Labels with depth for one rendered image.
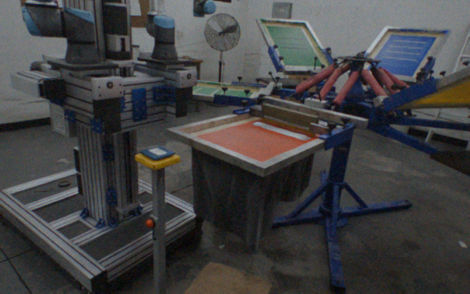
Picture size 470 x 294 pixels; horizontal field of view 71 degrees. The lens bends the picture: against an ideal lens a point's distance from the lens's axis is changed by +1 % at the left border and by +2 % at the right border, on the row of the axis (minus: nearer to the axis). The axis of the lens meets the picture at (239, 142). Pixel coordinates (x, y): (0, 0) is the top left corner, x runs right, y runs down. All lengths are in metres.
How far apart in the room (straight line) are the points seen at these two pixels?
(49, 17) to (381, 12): 5.08
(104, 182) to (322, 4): 5.16
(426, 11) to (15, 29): 5.46
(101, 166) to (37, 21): 0.85
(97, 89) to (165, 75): 0.50
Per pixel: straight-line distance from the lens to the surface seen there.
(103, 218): 2.26
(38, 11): 1.66
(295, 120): 1.78
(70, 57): 1.68
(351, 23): 6.13
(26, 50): 4.96
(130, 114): 1.83
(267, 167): 1.21
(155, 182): 1.40
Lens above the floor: 1.48
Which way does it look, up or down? 20 degrees down
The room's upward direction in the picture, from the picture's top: 4 degrees clockwise
